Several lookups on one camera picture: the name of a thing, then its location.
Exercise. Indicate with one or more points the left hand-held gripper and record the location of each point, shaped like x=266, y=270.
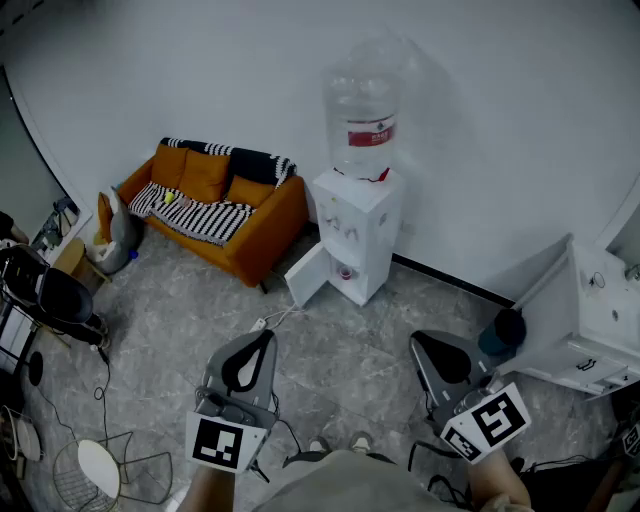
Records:
x=215, y=445

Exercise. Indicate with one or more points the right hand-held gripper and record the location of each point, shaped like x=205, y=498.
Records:
x=495, y=420

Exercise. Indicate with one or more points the red cup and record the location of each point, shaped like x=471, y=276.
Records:
x=345, y=273

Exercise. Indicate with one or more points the white water dispenser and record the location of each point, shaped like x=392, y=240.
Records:
x=367, y=215

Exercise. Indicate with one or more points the person's right forearm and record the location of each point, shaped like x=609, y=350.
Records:
x=497, y=480

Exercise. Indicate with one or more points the person's left forearm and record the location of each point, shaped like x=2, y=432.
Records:
x=207, y=490

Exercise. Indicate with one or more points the white power strip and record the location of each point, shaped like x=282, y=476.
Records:
x=258, y=325

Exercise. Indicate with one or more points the dark round trash bin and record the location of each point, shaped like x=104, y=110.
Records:
x=502, y=332

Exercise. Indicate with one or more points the person's left shoe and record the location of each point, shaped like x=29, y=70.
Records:
x=319, y=445

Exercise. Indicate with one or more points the person's shoe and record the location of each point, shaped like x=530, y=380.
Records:
x=361, y=442
x=319, y=445

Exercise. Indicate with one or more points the person's right shoe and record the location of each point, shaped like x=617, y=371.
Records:
x=361, y=442

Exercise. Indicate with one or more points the white hinged door panel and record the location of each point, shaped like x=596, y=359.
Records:
x=306, y=277

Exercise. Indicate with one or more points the orange sofa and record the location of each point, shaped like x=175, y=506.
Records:
x=260, y=240

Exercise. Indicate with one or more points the person's beige shirt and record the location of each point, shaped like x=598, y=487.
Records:
x=350, y=485

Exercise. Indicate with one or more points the striped black white blanket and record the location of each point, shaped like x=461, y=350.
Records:
x=200, y=217

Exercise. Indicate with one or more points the black bag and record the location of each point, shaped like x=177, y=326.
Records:
x=570, y=482

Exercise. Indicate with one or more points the chrome faucet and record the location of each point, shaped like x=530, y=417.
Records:
x=357, y=233

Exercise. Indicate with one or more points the red water tap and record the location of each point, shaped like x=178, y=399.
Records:
x=332, y=221

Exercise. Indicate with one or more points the orange cushion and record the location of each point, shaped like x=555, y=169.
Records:
x=204, y=176
x=250, y=191
x=169, y=165
x=104, y=217

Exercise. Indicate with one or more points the grey bag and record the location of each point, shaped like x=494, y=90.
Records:
x=122, y=235

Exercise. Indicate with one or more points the small yellow object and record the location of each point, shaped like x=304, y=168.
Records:
x=169, y=197

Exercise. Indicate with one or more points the wooden stool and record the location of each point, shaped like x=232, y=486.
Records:
x=75, y=257

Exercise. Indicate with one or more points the black round stand base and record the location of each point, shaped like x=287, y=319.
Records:
x=35, y=368

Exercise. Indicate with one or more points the black patterned throw blanket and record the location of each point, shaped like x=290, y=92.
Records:
x=250, y=162

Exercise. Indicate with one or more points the clear large water bottle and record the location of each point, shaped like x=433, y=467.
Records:
x=362, y=110

